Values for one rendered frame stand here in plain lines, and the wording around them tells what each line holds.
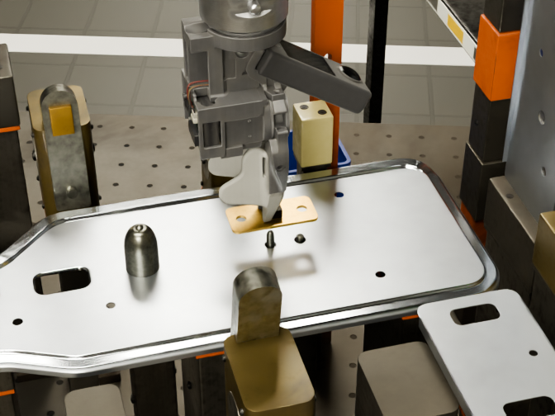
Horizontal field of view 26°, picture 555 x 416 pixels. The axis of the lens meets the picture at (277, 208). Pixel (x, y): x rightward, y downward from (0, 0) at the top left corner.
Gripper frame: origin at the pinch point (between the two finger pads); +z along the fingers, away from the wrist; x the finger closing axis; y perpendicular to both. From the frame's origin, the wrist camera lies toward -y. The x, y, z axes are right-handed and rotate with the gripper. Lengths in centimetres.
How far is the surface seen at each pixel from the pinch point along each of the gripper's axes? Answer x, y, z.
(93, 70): -205, -2, 106
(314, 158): -10.8, -7.5, 3.8
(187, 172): -55, -1, 36
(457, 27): -32.3, -32.2, 3.7
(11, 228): -18.5, 24.4, 12.3
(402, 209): -2.1, -14.3, 5.5
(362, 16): -215, -84, 107
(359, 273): 6.3, -7.0, 5.4
